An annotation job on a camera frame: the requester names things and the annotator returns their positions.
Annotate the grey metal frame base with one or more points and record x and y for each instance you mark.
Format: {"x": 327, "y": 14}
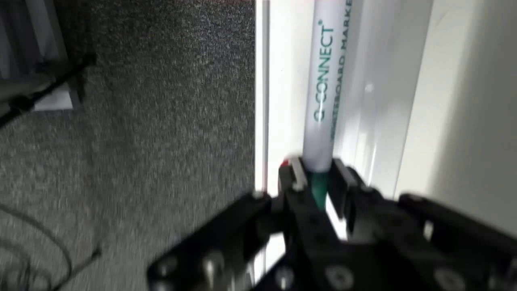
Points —
{"x": 26, "y": 49}

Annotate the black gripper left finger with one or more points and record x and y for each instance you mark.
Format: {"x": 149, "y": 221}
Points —
{"x": 226, "y": 240}

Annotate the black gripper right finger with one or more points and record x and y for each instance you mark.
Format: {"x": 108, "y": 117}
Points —
{"x": 430, "y": 232}

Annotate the green whiteboard marker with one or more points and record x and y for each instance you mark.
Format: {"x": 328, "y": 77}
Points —
{"x": 325, "y": 82}

